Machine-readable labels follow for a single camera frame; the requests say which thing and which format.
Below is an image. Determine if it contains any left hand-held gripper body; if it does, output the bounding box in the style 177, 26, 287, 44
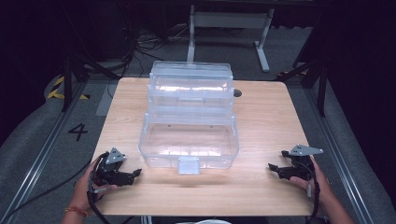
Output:
90, 147, 136, 188

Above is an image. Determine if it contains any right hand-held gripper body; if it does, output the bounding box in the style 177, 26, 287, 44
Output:
280, 143, 325, 182

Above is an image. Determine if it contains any clear plastic storage box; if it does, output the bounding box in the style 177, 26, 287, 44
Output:
137, 60, 241, 175

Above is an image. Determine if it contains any person's right hand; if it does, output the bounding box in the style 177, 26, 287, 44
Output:
289, 156, 334, 204

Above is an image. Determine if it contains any person's left hand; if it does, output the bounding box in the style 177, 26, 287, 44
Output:
72, 154, 120, 213

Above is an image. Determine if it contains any black tripod stand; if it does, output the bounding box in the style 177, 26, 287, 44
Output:
60, 50, 121, 113
276, 54, 329, 119

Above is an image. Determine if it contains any white object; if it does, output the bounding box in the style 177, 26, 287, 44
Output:
175, 218, 232, 224

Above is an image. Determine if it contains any yellow black floor tape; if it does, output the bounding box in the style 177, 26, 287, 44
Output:
46, 76, 92, 101

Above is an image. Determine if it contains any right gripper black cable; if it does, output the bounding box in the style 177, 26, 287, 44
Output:
304, 160, 322, 220

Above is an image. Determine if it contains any metal floor rail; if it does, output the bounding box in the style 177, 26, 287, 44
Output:
304, 87, 378, 224
0, 81, 89, 220

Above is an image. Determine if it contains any orange bead bracelet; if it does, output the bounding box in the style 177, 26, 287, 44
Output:
64, 205, 90, 218

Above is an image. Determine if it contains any black floor cable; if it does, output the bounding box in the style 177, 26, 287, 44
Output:
0, 158, 94, 222

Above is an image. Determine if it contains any tangle of floor cables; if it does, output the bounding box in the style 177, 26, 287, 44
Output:
121, 26, 198, 79

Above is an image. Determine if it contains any white metal desk frame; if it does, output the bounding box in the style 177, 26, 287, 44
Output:
185, 4, 276, 74

